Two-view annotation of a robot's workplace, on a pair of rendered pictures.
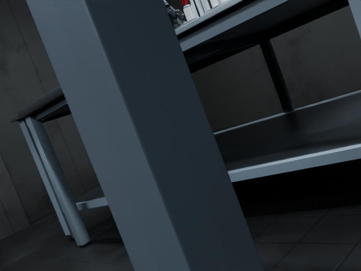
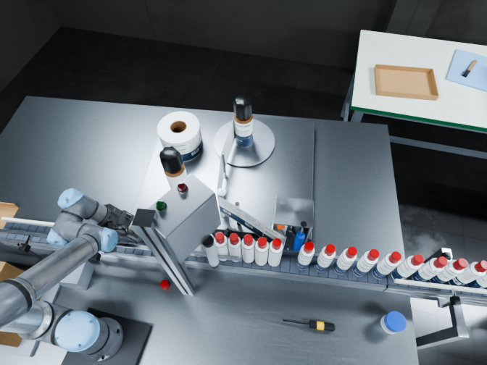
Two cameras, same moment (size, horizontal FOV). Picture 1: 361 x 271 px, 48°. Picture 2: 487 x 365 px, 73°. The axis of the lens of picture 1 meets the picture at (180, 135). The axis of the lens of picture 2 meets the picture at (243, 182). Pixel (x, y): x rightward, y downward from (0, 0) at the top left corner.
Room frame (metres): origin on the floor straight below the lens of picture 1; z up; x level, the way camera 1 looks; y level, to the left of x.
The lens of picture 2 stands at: (1.68, -0.34, 2.20)
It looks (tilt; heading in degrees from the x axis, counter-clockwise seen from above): 58 degrees down; 329
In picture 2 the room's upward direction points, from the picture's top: 3 degrees counter-clockwise
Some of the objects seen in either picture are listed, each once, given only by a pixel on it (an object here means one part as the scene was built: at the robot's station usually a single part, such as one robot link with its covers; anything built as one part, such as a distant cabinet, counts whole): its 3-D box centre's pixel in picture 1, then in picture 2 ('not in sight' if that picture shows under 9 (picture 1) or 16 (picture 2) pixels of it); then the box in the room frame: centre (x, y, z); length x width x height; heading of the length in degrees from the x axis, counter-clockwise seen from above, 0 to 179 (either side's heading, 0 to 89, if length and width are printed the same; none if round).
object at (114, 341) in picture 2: not in sight; (97, 337); (2.12, 0.04, 0.90); 0.15 x 0.15 x 0.10
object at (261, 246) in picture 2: not in sight; (261, 250); (2.03, -0.62, 0.98); 0.05 x 0.05 x 0.20
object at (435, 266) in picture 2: not in sight; (429, 269); (1.63, -1.10, 0.98); 0.05 x 0.05 x 0.20
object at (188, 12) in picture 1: (190, 16); not in sight; (2.32, -0.29, 0.98); 0.05 x 0.05 x 0.20
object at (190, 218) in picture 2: not in sight; (184, 219); (2.11, -0.41, 1.38); 0.17 x 0.10 x 0.19; 105
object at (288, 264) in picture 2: not in sight; (185, 251); (2.25, -0.38, 0.86); 1.65 x 0.08 x 0.04; 49
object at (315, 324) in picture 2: not in sight; (307, 324); (1.74, -0.64, 0.84); 0.20 x 0.03 x 0.03; 49
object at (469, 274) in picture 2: not in sight; (468, 274); (1.55, -1.20, 0.98); 0.05 x 0.05 x 0.20
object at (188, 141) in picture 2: not in sight; (181, 136); (2.74, -0.63, 0.95); 0.20 x 0.20 x 0.14
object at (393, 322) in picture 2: not in sight; (393, 322); (1.57, -0.90, 0.87); 0.07 x 0.07 x 0.07
